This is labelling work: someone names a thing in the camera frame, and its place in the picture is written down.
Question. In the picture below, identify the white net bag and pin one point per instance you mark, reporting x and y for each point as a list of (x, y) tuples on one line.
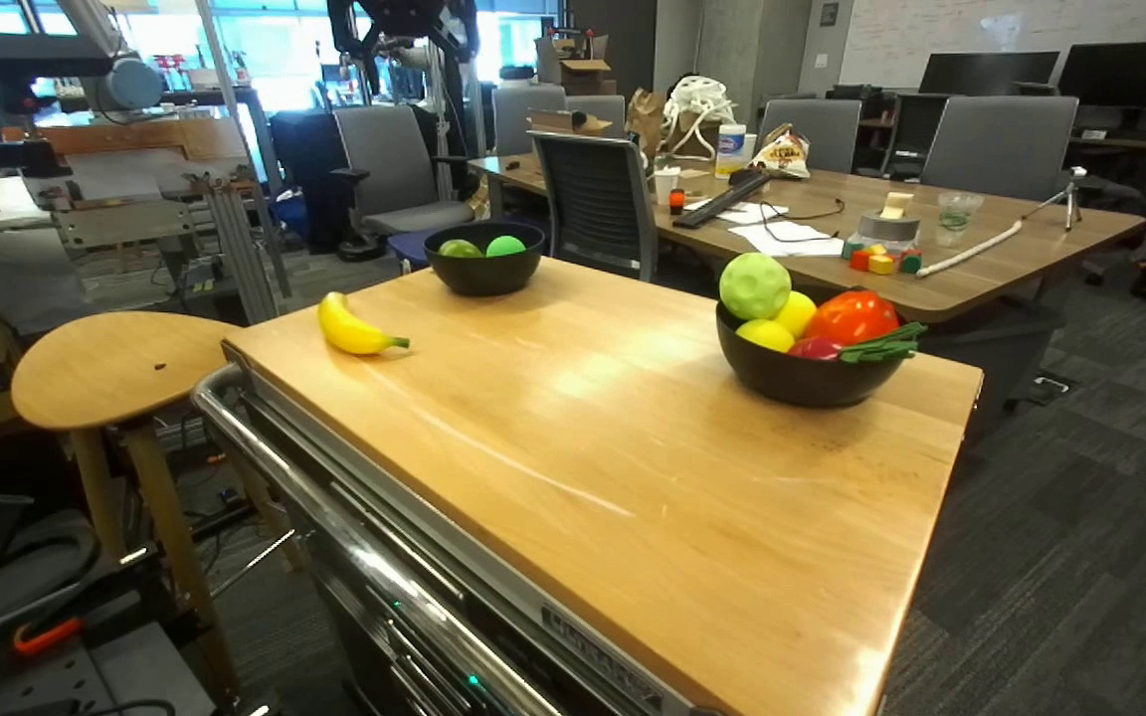
[(699, 102)]

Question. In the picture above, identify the grey robot arm joint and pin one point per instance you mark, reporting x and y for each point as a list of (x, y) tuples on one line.
[(138, 82)]

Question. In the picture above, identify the black mesh office chair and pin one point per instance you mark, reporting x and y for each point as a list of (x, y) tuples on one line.
[(594, 202)]

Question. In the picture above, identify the grey office chair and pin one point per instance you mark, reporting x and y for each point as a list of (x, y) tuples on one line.
[(526, 115), (997, 141), (815, 127), (388, 161)]

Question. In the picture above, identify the thin white stick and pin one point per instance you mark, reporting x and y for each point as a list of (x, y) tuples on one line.
[(982, 246)]

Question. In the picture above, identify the beige soft toy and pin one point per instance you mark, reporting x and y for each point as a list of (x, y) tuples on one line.
[(783, 152)]

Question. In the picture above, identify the white paper sheets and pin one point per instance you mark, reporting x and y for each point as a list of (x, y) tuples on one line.
[(793, 235)]

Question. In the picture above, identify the black computer monitor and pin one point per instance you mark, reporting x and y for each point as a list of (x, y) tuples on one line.
[(1134, 74), (993, 68)]

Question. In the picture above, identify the black bowl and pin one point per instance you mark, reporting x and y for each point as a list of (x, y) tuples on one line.
[(486, 277), (795, 381)]

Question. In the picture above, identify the silver tool cart cabinet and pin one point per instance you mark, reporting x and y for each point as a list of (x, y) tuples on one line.
[(375, 621)]

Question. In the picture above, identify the small silver tripod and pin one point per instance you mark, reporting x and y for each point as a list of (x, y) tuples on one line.
[(1077, 181)]

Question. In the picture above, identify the long black bar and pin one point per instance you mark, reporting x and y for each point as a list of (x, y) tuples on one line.
[(726, 198)]

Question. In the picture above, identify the small red toy fruit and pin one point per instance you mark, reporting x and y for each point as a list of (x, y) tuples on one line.
[(815, 350)]

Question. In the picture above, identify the light green toy cabbage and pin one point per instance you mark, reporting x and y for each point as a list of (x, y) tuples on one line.
[(753, 283)]

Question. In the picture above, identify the clear plastic cup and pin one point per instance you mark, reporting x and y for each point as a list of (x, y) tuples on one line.
[(960, 208)]

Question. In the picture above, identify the black perforated breadboard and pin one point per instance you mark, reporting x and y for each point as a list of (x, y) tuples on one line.
[(148, 672)]

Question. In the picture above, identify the round wooden stool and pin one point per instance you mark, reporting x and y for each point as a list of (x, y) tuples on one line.
[(110, 363)]

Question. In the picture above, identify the coloured toy blocks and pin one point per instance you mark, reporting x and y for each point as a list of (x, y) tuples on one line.
[(880, 261)]

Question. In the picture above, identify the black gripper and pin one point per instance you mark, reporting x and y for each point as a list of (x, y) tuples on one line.
[(401, 15)]

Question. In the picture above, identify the light green foam ball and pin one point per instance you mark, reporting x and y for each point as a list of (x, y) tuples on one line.
[(506, 250)]

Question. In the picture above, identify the yellow toy banana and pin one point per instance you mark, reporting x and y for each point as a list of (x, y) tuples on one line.
[(355, 328)]

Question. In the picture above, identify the thin silver metal rod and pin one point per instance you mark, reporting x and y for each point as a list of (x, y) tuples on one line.
[(257, 559)]

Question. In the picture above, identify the red toy bell pepper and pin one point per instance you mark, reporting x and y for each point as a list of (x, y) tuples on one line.
[(854, 316)]

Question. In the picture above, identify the cardboard box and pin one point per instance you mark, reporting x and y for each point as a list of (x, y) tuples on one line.
[(586, 74)]

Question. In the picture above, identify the long wooden conference table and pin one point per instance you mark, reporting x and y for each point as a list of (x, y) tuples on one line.
[(1077, 241)]

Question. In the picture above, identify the yellow toy lemon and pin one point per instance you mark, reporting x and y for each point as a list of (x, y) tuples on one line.
[(799, 308), (770, 336)]

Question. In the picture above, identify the clear water bottle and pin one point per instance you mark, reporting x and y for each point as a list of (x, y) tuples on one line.
[(734, 144)]

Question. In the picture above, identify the grey aluminium frame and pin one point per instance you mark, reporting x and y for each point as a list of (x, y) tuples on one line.
[(236, 241)]

